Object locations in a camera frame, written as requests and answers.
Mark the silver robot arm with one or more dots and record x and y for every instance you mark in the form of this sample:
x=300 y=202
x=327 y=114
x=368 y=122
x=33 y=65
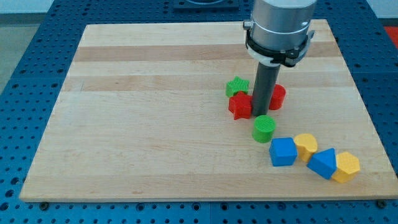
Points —
x=280 y=24

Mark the green star block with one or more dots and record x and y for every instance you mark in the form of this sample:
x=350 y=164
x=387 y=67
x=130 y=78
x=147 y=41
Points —
x=236 y=85

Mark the red star block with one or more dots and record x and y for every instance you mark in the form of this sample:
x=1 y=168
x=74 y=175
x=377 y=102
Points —
x=240 y=105

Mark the wooden board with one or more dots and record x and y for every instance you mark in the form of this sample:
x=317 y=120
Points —
x=143 y=116

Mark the green cylinder block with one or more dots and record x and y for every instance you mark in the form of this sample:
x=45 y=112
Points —
x=263 y=129

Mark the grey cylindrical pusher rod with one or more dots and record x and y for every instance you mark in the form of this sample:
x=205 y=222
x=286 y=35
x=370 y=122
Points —
x=266 y=77

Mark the red cylinder block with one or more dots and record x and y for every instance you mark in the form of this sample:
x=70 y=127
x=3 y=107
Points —
x=277 y=98

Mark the blue cube block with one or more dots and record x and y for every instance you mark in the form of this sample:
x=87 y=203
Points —
x=283 y=152

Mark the black white tool flange clamp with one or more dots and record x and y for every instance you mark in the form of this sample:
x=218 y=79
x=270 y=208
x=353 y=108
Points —
x=271 y=58

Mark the yellow heart block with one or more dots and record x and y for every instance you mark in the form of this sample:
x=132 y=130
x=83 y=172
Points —
x=306 y=145

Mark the blue triangle block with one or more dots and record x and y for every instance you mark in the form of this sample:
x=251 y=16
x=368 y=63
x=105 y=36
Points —
x=323 y=163

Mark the yellow hexagon block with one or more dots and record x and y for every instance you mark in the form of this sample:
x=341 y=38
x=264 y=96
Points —
x=347 y=167

